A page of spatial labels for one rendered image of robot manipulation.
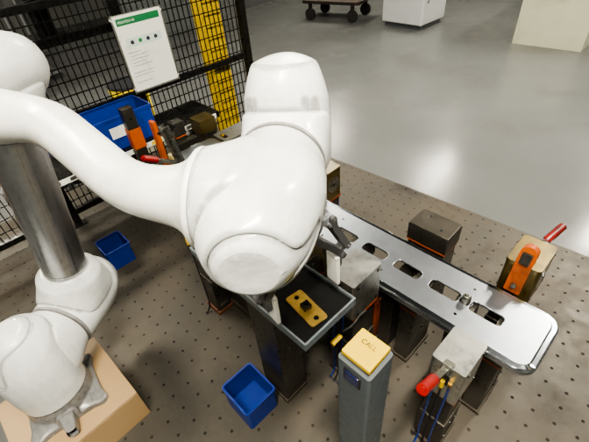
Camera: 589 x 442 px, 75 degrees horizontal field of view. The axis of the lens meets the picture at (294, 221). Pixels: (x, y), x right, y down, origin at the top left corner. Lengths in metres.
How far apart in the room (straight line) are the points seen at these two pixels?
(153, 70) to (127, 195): 1.55
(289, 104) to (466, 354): 0.60
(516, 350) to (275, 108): 0.72
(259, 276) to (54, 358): 0.81
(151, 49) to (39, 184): 1.10
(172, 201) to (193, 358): 0.95
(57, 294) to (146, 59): 1.14
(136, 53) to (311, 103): 1.50
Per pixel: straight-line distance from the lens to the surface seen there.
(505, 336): 0.97
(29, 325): 1.06
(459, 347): 0.84
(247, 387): 1.19
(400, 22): 7.16
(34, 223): 0.99
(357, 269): 0.87
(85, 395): 1.18
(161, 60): 1.94
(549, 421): 1.26
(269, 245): 0.29
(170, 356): 1.31
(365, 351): 0.69
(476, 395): 1.14
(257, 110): 0.44
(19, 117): 0.61
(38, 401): 1.12
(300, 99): 0.43
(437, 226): 1.12
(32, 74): 0.87
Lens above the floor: 1.75
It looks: 40 degrees down
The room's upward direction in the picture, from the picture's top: 6 degrees counter-clockwise
